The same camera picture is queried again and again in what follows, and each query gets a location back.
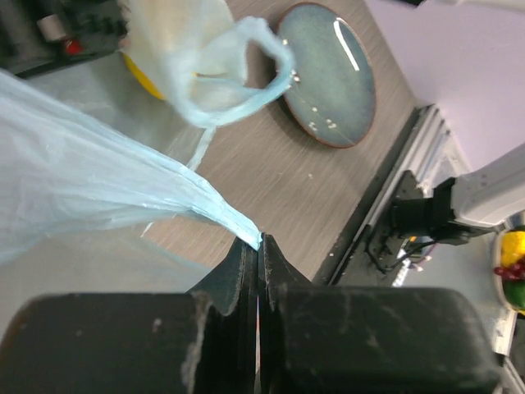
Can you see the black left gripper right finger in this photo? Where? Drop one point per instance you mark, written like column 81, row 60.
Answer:
column 360, row 339

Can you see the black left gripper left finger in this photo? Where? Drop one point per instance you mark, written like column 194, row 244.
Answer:
column 199, row 341

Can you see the light blue plastic bag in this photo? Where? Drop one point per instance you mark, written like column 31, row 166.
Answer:
column 65, row 171

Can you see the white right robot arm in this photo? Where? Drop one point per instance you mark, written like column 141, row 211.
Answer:
column 465, row 206

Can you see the bowl of fake fruits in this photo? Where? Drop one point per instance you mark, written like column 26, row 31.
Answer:
column 508, row 268

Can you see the fake yellow banana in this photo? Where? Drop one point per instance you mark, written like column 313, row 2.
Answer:
column 143, row 80

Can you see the blue ceramic plate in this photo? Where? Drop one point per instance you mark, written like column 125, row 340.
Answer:
column 332, row 95

